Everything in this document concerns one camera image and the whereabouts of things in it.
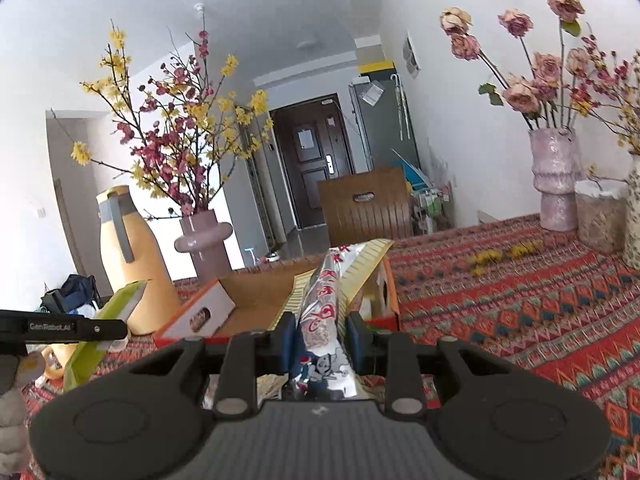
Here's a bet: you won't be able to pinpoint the green snack packet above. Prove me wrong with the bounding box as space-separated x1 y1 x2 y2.
62 281 148 394

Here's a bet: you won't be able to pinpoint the yellow thermos jug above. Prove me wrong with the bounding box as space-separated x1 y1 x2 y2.
96 185 182 336

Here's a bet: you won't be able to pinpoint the fallen yellow flower petals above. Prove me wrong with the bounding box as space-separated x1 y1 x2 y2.
470 242 543 276

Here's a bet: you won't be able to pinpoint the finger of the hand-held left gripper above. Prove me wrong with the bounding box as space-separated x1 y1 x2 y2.
0 309 129 346

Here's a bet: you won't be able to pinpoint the pale speckled vase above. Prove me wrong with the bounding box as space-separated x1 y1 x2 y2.
622 154 640 269

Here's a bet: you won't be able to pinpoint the pink textured vase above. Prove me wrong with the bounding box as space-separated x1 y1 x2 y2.
529 127 583 232

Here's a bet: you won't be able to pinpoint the dried pink roses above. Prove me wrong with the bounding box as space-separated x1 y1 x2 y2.
439 0 601 131

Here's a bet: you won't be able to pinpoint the storage cart with bottles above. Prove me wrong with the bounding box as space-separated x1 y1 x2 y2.
410 182 456 236

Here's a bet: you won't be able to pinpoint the wooden chair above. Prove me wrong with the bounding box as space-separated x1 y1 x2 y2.
317 166 413 248

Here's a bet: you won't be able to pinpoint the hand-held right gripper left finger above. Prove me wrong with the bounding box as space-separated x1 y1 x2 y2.
120 312 297 420

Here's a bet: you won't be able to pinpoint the pink ring vase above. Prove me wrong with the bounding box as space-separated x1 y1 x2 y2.
174 208 234 286

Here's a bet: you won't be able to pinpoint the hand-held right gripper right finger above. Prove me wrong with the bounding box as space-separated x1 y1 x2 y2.
346 311 508 417

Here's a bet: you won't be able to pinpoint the beige paper cup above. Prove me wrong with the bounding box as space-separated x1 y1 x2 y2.
0 352 47 396

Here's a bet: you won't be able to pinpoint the white umbrella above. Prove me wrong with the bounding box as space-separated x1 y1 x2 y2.
391 74 412 140

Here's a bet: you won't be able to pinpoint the patterned red tablecloth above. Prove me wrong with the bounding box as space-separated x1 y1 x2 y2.
0 212 640 480

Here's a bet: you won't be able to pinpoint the black bag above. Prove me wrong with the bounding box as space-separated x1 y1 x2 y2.
40 274 101 317

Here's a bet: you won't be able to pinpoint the grey refrigerator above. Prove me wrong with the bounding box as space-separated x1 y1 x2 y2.
348 77 421 173

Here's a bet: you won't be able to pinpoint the red and yellow blossom twigs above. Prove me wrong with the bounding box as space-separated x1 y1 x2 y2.
575 35 640 156

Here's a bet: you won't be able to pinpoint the red cardboard box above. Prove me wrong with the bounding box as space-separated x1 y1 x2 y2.
152 247 401 349

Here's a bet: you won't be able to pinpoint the pale ribbed object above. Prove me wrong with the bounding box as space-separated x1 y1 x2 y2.
0 390 28 473

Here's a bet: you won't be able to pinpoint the long silver snack packet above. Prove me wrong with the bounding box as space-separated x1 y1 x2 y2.
286 242 373 402

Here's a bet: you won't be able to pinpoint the clear glass jar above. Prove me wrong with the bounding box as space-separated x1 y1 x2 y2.
574 179 629 254

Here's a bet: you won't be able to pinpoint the dark entrance door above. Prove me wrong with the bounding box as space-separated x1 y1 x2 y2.
269 94 356 231

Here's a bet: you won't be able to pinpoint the yellow and red flower branches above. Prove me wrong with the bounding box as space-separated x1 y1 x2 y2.
50 20 276 221

